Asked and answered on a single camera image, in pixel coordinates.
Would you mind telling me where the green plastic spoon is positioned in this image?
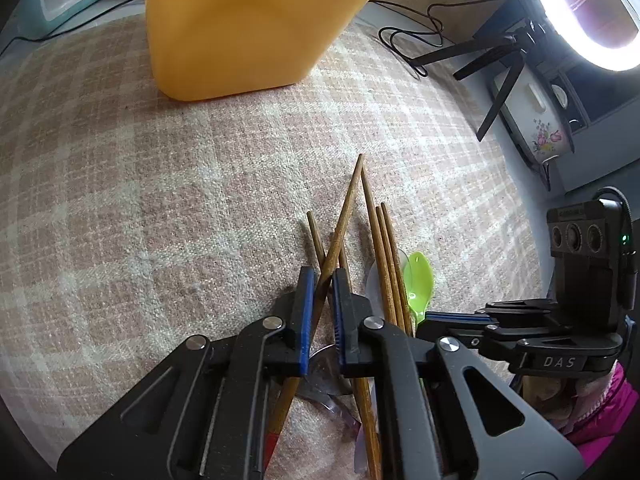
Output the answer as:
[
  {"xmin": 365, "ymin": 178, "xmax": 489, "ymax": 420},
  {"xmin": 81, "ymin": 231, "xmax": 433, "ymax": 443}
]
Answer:
[{"xmin": 402, "ymin": 252, "xmax": 435, "ymax": 325}]

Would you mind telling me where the pink sleeve forearm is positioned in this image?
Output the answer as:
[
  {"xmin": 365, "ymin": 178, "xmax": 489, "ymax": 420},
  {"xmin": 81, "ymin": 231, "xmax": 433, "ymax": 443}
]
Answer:
[{"xmin": 563, "ymin": 362, "xmax": 639, "ymax": 467}]

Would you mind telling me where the right gloved hand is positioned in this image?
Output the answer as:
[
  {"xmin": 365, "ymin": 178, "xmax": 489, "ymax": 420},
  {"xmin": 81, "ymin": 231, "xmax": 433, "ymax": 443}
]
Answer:
[{"xmin": 522, "ymin": 372, "xmax": 614, "ymax": 434}]

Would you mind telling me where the pink plaid tablecloth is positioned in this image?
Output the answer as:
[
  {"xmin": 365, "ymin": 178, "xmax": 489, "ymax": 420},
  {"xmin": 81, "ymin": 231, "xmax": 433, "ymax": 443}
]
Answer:
[{"xmin": 1, "ymin": 16, "xmax": 544, "ymax": 465}]

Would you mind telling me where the floral white rice cooker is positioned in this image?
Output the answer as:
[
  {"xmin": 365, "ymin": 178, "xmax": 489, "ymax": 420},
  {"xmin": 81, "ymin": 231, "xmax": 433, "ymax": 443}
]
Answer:
[{"xmin": 500, "ymin": 65, "xmax": 575, "ymax": 166}]

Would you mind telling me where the black tripod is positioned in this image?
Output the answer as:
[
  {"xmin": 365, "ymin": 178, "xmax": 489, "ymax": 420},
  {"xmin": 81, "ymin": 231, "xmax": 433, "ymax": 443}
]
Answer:
[{"xmin": 408, "ymin": 19, "xmax": 549, "ymax": 143}]

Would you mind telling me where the yellow plastic utensil bin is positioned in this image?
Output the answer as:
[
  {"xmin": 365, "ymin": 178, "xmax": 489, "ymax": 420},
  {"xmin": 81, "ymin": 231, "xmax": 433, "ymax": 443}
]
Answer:
[{"xmin": 145, "ymin": 0, "xmax": 368, "ymax": 102}]

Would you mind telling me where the black camera module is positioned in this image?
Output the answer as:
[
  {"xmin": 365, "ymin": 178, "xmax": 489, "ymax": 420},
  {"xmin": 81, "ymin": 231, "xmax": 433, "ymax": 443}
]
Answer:
[{"xmin": 546, "ymin": 186, "xmax": 638, "ymax": 311}]

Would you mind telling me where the white ring light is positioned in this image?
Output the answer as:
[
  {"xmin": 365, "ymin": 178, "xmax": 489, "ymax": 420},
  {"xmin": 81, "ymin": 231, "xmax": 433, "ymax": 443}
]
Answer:
[{"xmin": 539, "ymin": 0, "xmax": 639, "ymax": 72}]

